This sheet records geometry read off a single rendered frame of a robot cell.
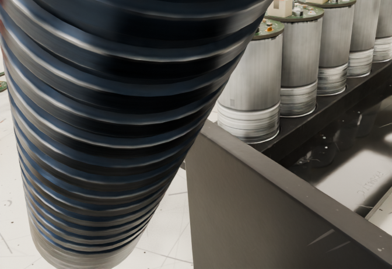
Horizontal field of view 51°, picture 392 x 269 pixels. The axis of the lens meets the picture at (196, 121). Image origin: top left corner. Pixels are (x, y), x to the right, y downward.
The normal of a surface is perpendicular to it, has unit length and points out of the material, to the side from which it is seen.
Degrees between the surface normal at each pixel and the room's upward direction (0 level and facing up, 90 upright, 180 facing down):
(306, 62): 90
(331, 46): 90
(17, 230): 0
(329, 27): 90
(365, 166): 0
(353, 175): 0
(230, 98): 90
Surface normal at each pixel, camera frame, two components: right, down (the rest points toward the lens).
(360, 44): 0.06, 0.46
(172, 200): -0.05, -0.89
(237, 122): -0.44, 0.44
